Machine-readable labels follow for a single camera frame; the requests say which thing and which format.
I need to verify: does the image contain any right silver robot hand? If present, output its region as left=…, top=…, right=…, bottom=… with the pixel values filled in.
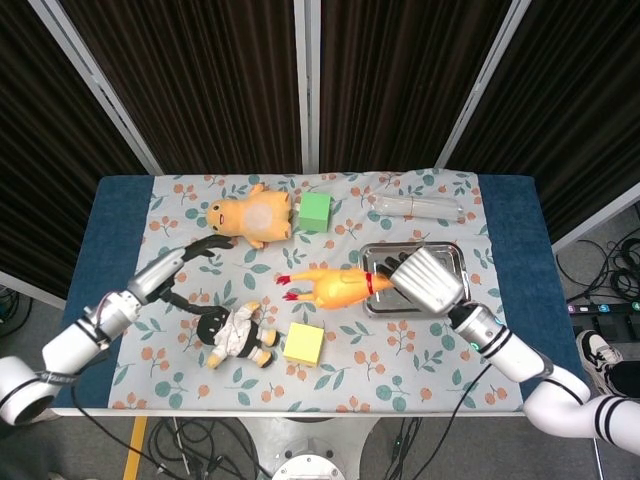
left=373, top=246, right=464, bottom=317

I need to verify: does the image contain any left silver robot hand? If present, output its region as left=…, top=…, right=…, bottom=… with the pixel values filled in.
left=126, top=234, right=236, bottom=317

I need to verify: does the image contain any orange rubber chicken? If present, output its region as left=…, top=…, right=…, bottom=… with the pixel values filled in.
left=273, top=267, right=396, bottom=311

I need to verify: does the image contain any round white robot base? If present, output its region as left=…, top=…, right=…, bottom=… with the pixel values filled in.
left=272, top=452, right=364, bottom=480

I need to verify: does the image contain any rectangular metal tray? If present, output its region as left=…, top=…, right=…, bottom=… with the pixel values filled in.
left=359, top=241, right=473, bottom=319

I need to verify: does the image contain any orange plush bear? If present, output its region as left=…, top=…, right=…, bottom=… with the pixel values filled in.
left=206, top=183, right=294, bottom=250

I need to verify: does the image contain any blue table mat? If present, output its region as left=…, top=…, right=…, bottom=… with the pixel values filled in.
left=49, top=173, right=586, bottom=414

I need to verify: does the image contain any clear plastic bottle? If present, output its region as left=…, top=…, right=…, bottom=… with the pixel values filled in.
left=368, top=193, right=464, bottom=221

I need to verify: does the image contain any floral patterned tablecloth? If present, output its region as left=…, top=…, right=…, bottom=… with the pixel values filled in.
left=107, top=169, right=526, bottom=412

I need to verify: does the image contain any black-haired doll in white coat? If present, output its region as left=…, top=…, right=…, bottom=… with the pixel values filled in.
left=196, top=300, right=281, bottom=371

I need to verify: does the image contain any green cube block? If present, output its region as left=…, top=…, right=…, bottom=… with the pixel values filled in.
left=298, top=191, right=335, bottom=234

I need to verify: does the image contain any yellow cube block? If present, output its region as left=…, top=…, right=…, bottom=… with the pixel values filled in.
left=282, top=321, right=326, bottom=368

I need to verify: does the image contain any dark ribbed partition panel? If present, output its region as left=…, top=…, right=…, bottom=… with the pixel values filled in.
left=0, top=0, right=161, bottom=306
left=434, top=0, right=640, bottom=251
left=294, top=0, right=531, bottom=174
left=29, top=0, right=321, bottom=176

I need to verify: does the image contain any yellow floor tape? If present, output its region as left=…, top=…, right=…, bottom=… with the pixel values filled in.
left=122, top=417, right=149, bottom=480

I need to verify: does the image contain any black power strip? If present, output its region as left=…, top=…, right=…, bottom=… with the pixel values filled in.
left=567, top=299, right=640, bottom=317

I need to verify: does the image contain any white and black sneaker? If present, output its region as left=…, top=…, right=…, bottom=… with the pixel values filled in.
left=575, top=329, right=626, bottom=397

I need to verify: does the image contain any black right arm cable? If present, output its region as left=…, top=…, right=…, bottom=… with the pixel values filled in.
left=419, top=360, right=495, bottom=480

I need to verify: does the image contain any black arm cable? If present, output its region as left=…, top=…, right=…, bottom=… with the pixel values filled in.
left=419, top=360, right=495, bottom=480
left=71, top=382, right=166, bottom=471

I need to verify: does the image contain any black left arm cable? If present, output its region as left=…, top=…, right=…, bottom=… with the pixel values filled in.
left=71, top=382, right=166, bottom=471

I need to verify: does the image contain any black cable with green plug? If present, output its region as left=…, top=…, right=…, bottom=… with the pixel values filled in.
left=387, top=415, right=426, bottom=480

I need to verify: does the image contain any black floor cable bundle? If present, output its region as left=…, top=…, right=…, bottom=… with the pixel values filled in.
left=147, top=415, right=274, bottom=480
left=554, top=234, right=640, bottom=306

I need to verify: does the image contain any grey table pedestal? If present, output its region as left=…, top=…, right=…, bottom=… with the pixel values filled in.
left=234, top=414, right=386, bottom=480

